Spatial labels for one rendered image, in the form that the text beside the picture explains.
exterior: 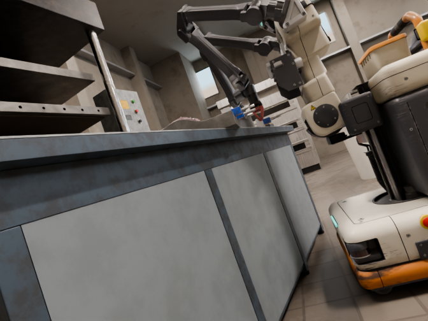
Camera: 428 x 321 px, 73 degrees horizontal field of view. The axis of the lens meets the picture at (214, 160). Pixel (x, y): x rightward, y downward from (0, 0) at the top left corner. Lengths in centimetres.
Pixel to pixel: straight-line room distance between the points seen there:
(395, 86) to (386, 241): 56
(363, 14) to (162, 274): 1169
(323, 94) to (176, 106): 928
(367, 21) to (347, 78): 194
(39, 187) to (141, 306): 30
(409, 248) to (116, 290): 100
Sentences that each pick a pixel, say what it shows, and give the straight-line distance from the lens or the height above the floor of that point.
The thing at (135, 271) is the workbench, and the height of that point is 51.
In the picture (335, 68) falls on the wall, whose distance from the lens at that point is 1139.
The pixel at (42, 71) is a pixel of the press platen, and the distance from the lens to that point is 190.
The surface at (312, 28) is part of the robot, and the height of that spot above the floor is 111.
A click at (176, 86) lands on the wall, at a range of 1061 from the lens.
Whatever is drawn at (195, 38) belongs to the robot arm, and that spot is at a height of 131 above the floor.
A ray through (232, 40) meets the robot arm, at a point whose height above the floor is 135.
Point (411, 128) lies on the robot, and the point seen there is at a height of 56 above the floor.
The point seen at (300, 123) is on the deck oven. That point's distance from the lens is 685.
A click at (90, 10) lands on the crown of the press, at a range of 226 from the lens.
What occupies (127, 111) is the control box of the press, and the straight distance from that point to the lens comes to 222.
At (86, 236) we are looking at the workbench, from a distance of 60.
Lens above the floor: 64
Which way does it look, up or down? 3 degrees up
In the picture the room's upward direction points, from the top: 20 degrees counter-clockwise
